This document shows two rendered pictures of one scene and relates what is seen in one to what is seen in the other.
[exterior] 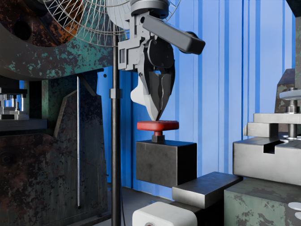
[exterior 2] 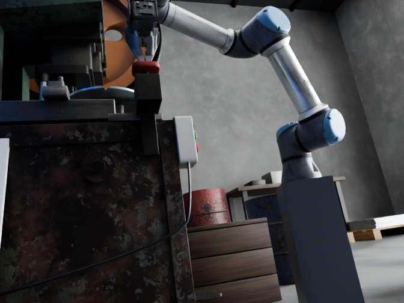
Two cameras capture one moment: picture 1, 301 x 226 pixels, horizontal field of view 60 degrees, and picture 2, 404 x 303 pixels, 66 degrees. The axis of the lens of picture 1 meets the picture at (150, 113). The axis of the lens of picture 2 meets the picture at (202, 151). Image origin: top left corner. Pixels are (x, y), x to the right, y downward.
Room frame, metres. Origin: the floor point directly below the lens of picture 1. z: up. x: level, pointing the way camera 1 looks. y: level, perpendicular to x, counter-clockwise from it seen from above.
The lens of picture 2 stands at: (1.02, 0.46, 0.30)
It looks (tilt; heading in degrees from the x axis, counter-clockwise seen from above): 15 degrees up; 212
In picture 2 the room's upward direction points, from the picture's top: 8 degrees counter-clockwise
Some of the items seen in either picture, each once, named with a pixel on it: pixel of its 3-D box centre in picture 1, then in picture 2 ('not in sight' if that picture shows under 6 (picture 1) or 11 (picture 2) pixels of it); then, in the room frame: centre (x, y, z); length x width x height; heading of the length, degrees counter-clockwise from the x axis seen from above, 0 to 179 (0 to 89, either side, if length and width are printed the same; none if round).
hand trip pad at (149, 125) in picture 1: (158, 141); (146, 79); (0.48, -0.01, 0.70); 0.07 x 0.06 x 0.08; 138
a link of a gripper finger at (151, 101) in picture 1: (143, 96); (150, 45); (0.48, 0.01, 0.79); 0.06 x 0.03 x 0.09; 48
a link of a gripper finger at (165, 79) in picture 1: (153, 97); (138, 45); (0.51, -0.01, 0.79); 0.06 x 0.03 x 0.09; 48
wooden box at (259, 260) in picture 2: not in sight; (220, 262); (-0.34, -0.38, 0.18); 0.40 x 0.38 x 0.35; 135
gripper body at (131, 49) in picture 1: (147, 41); (140, 9); (0.50, 0.01, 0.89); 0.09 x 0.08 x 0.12; 48
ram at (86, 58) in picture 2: not in sight; (79, 44); (0.40, -0.39, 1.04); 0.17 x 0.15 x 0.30; 138
